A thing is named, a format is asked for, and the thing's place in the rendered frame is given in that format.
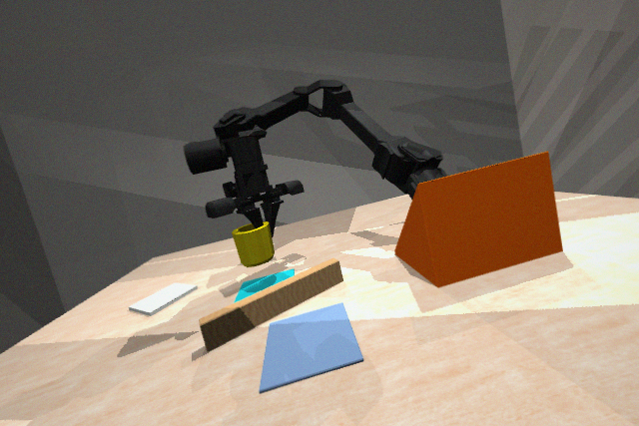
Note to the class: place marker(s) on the white flat rectangular slab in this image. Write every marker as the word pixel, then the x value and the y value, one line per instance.
pixel 162 299

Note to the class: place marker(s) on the olive-yellow cup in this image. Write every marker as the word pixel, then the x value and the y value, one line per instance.
pixel 254 245

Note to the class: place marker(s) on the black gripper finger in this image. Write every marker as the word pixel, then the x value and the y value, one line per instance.
pixel 271 212
pixel 254 217

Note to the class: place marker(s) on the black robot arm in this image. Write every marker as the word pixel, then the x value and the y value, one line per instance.
pixel 401 161

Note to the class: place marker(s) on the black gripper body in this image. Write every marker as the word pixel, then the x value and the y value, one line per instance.
pixel 253 180

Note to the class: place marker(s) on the brown wooden beam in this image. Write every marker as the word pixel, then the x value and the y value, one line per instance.
pixel 250 312

